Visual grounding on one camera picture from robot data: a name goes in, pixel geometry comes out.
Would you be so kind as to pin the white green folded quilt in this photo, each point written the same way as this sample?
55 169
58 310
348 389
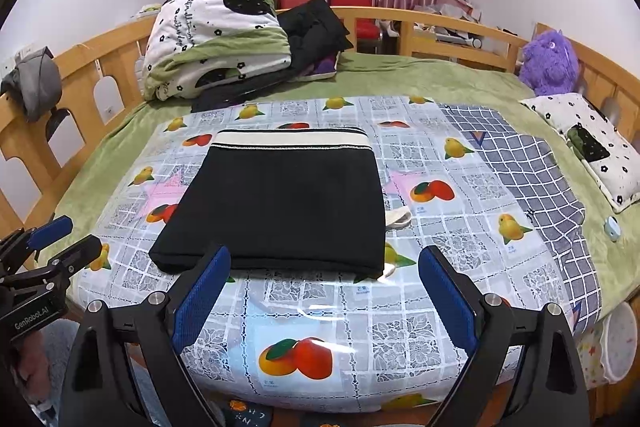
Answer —
198 44

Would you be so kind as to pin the fruit-print plastic mat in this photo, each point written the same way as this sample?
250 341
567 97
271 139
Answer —
331 341

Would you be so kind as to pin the grey checked cloth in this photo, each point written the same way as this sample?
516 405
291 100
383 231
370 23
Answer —
526 165

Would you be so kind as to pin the wooden bed frame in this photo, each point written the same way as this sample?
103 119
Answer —
99 90

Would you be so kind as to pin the small light blue disc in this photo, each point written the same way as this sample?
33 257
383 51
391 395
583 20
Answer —
612 228

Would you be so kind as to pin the clutter pile behind bed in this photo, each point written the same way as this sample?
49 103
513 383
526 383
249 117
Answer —
459 10

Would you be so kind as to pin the green bed blanket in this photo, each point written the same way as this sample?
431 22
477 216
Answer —
617 263

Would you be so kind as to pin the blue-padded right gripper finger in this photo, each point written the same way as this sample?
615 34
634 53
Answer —
19 245

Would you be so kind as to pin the black folded jacket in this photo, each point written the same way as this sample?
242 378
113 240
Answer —
314 32

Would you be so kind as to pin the black pants with white stripe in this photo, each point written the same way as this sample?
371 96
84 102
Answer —
281 199

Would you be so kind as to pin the white mesh laundry basket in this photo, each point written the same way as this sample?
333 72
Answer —
607 350

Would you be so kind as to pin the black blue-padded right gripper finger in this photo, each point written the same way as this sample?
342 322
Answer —
548 387
100 388

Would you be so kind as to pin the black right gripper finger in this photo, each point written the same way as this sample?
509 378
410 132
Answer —
61 268

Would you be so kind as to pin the purple plush toy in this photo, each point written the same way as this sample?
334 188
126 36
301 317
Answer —
550 64

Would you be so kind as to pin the white flower-print pillow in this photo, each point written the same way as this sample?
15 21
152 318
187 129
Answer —
608 157

